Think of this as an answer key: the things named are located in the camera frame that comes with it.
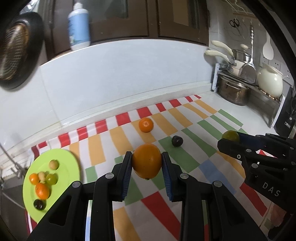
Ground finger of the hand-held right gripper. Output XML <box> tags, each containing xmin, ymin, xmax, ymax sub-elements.
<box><xmin>238</xmin><ymin>132</ymin><xmax>296</xmax><ymax>149</ymax></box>
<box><xmin>217</xmin><ymin>138</ymin><xmax>264</xmax><ymax>168</ymax></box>

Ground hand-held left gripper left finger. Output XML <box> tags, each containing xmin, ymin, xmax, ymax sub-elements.
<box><xmin>27</xmin><ymin>151</ymin><xmax>133</xmax><ymax>241</ymax></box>

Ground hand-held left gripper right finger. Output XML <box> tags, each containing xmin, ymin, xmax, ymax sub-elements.
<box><xmin>161</xmin><ymin>151</ymin><xmax>266</xmax><ymax>241</ymax></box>

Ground green plate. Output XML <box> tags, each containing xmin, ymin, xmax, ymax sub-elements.
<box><xmin>22</xmin><ymin>149</ymin><xmax>80</xmax><ymax>224</ymax></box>

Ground large orange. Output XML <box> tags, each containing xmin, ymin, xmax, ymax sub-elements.
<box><xmin>35</xmin><ymin>183</ymin><xmax>50</xmax><ymax>200</ymax></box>

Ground dark plum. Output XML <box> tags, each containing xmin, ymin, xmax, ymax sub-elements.
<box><xmin>171</xmin><ymin>136</ymin><xmax>184</xmax><ymax>147</ymax></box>
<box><xmin>33</xmin><ymin>199</ymin><xmax>46</xmax><ymax>210</ymax></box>

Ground striped colourful table cloth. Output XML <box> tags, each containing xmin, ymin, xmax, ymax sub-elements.
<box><xmin>28</xmin><ymin>95</ymin><xmax>278</xmax><ymax>241</ymax></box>

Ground white steel dish rack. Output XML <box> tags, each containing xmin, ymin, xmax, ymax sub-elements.
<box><xmin>211</xmin><ymin>63</ymin><xmax>285</xmax><ymax>128</ymax></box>

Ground black knife holder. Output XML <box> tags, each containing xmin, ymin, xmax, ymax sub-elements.
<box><xmin>273</xmin><ymin>87</ymin><xmax>296</xmax><ymax>139</ymax></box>

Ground large steel pot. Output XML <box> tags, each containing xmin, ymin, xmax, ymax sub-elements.
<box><xmin>218</xmin><ymin>75</ymin><xmax>252</xmax><ymax>106</ymax></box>

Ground cream kettle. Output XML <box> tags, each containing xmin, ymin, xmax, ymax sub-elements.
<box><xmin>257</xmin><ymin>64</ymin><xmax>284</xmax><ymax>98</ymax></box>

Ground metal spatula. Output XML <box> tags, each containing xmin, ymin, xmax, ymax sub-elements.
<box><xmin>239</xmin><ymin>25</ymin><xmax>258</xmax><ymax>84</ymax></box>

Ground white rice spoon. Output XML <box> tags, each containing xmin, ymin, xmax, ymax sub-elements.
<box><xmin>262</xmin><ymin>31</ymin><xmax>274</xmax><ymax>59</ymax></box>

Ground small chrome faucet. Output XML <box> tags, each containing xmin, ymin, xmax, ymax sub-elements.
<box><xmin>0</xmin><ymin>142</ymin><xmax>27</xmax><ymax>186</ymax></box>

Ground black scissors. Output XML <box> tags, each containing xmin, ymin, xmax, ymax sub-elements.
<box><xmin>229</xmin><ymin>18</ymin><xmax>241</xmax><ymax>34</ymax></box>

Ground steel sink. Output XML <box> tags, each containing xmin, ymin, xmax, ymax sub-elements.
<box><xmin>0</xmin><ymin>179</ymin><xmax>28</xmax><ymax>232</ymax></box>

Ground white blue pump bottle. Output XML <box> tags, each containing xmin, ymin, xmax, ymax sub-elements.
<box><xmin>68</xmin><ymin>2</ymin><xmax>90</xmax><ymax>51</ymax></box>

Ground black frying pan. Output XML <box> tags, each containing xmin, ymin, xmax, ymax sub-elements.
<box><xmin>0</xmin><ymin>11</ymin><xmax>44</xmax><ymax>90</ymax></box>

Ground white wall socket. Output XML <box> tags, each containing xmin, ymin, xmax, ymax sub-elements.
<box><xmin>260</xmin><ymin>54</ymin><xmax>292</xmax><ymax>80</ymax></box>

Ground steel saucepan cream handle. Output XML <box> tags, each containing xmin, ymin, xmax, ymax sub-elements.
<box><xmin>211</xmin><ymin>40</ymin><xmax>252</xmax><ymax>62</ymax></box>

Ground white handled saucepans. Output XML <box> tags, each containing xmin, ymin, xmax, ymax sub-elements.
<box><xmin>205</xmin><ymin>50</ymin><xmax>244</xmax><ymax>75</ymax></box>

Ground white wire wall rack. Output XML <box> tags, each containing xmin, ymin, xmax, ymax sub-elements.
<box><xmin>228</xmin><ymin>0</ymin><xmax>256</xmax><ymax>15</ymax></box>

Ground dark brown window frame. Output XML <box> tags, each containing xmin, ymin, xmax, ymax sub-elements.
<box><xmin>39</xmin><ymin>0</ymin><xmax>210</xmax><ymax>62</ymax></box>

